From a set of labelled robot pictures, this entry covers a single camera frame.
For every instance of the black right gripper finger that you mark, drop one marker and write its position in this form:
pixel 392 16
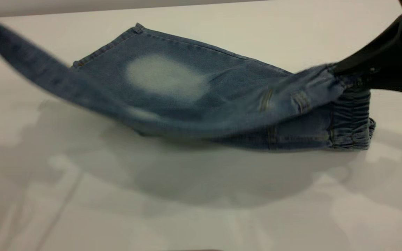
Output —
pixel 375 47

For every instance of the blue denim shorts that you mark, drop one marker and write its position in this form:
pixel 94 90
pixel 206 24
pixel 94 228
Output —
pixel 173 80

